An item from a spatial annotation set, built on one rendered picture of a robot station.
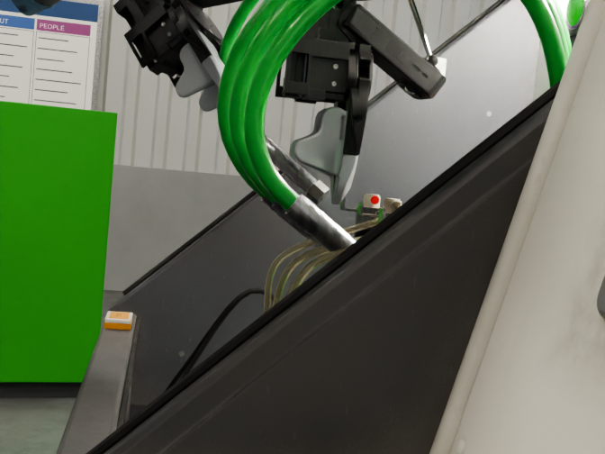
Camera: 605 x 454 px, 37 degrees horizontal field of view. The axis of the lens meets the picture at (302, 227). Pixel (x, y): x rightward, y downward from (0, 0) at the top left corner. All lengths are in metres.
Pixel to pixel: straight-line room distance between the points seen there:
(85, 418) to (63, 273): 3.41
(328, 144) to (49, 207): 3.29
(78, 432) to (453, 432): 0.29
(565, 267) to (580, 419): 0.09
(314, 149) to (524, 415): 0.45
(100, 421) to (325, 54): 0.38
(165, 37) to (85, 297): 3.18
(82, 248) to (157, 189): 3.22
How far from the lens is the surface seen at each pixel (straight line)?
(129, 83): 7.34
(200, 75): 0.99
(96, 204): 4.11
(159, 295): 1.18
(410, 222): 0.53
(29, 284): 4.13
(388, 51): 0.86
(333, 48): 0.84
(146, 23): 1.05
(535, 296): 0.48
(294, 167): 0.97
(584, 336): 0.42
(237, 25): 1.00
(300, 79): 0.84
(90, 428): 0.71
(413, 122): 1.21
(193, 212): 7.33
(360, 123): 0.83
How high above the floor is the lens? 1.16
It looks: 4 degrees down
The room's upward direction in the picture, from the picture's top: 5 degrees clockwise
